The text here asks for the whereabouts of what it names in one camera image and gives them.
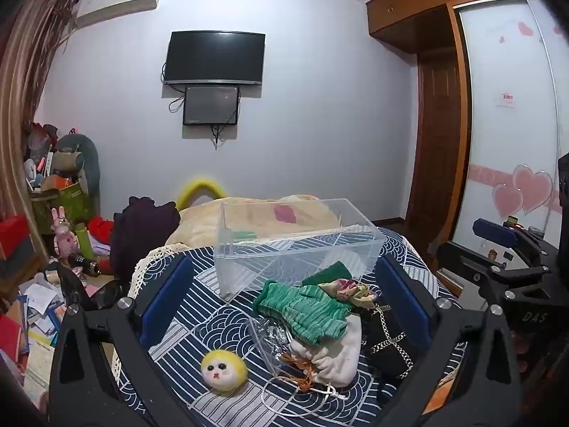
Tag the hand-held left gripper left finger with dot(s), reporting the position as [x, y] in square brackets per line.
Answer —
[171, 293]

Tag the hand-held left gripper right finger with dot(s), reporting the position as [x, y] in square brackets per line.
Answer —
[404, 302]

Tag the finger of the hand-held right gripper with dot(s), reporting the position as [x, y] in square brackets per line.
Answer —
[462, 267]
[493, 231]

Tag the floral fabric piece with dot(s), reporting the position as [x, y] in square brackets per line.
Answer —
[351, 291]

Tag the dark green cloth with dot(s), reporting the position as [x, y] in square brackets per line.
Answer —
[333, 272]

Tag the yellow plush face toy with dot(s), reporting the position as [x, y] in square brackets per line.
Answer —
[224, 371]

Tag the green knitted glove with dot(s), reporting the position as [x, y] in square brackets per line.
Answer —
[302, 309]

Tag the clear plastic box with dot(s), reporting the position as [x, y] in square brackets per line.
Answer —
[311, 253]

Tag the blue wave patterned blanket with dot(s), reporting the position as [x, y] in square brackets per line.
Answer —
[222, 320]

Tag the dark purple garment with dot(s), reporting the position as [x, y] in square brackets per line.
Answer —
[142, 235]

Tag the beige blanket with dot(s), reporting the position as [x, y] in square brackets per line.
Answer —
[200, 227]

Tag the white heart sticker sliding door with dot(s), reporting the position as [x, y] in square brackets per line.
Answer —
[506, 151]

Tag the black flashlight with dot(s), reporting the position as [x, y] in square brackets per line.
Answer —
[84, 263]

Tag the red cloth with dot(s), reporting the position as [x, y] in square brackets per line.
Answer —
[100, 229]

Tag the green tube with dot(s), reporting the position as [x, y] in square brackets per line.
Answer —
[84, 242]

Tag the orange cloth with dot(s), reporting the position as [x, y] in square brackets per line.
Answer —
[438, 398]

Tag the brown wooden door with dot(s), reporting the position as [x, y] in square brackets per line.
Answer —
[438, 142]

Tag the clear plastic bag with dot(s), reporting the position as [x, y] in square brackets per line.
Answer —
[269, 342]

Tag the yellow curved cushion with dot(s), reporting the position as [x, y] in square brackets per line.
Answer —
[200, 184]

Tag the pink bunny toy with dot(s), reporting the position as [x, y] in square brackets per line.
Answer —
[64, 238]

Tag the pile of papers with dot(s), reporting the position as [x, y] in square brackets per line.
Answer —
[40, 320]

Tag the green shopping bag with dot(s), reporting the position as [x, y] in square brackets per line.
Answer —
[62, 207]

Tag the grey plush cushion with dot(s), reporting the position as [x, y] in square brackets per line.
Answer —
[86, 160]

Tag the red box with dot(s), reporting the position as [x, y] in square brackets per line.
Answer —
[15, 235]

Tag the wooden overhead cabinet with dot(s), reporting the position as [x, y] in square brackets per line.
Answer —
[409, 9]

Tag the brown striped curtain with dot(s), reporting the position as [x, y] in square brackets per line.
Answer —
[26, 80]

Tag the white air conditioner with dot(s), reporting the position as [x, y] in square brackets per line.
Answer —
[115, 4]

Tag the small black wall monitor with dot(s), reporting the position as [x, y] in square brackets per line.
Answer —
[211, 104]

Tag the wall mounted black television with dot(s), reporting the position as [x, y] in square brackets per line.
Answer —
[214, 57]

